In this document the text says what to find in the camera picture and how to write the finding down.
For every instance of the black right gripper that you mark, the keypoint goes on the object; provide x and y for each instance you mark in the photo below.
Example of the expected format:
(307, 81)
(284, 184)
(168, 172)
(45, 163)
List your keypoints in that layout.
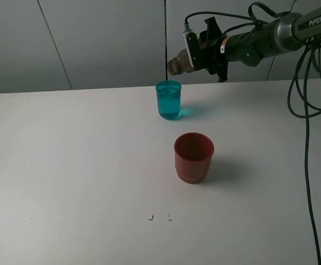
(217, 49)

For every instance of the smoky transparent water bottle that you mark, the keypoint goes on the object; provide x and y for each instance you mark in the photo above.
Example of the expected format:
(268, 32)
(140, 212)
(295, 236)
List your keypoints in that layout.
(180, 64)

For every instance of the teal transparent plastic cup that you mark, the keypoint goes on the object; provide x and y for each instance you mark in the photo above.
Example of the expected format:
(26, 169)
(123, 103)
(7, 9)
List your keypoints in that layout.
(168, 99)

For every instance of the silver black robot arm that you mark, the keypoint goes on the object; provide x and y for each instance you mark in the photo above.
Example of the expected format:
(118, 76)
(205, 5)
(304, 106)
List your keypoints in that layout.
(272, 34)

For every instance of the red plastic cup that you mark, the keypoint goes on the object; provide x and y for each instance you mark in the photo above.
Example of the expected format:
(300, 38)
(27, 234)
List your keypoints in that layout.
(193, 155)

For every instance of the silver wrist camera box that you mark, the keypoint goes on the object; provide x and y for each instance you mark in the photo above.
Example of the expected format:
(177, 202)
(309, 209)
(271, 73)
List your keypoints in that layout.
(193, 49)

